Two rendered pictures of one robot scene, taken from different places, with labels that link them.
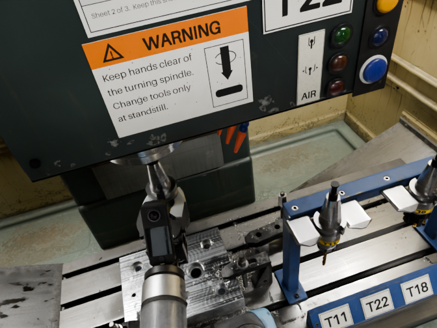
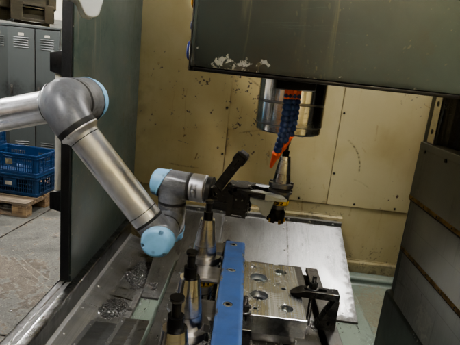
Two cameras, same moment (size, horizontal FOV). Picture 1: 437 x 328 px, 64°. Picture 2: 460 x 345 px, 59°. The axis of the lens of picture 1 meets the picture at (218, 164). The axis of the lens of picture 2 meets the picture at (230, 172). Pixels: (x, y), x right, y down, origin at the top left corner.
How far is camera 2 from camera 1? 1.09 m
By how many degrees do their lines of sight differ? 89
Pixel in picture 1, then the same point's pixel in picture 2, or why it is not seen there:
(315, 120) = not seen: outside the picture
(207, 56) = not seen: hidden behind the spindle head
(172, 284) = (197, 178)
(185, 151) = (447, 323)
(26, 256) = (376, 311)
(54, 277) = (341, 314)
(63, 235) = not seen: hidden behind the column
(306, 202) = (235, 250)
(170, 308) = (183, 175)
